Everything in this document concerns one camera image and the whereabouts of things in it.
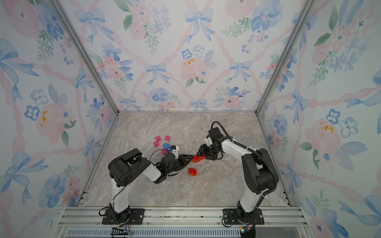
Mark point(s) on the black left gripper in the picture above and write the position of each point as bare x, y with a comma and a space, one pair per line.
183, 159

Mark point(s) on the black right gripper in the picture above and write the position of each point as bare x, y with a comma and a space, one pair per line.
203, 150

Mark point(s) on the red long lego brick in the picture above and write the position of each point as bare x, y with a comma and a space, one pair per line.
196, 159

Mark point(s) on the blue lego brick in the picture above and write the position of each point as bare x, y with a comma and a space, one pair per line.
167, 147

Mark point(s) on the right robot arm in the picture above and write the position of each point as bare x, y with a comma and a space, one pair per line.
260, 174

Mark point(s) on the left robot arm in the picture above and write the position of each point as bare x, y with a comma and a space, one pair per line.
124, 169

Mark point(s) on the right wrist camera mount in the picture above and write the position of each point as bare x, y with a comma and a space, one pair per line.
208, 141

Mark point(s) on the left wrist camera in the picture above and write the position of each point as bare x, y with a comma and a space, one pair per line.
175, 149

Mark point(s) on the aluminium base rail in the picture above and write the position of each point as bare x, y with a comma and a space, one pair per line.
183, 222

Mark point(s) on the aluminium corner post left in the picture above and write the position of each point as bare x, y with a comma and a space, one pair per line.
69, 28

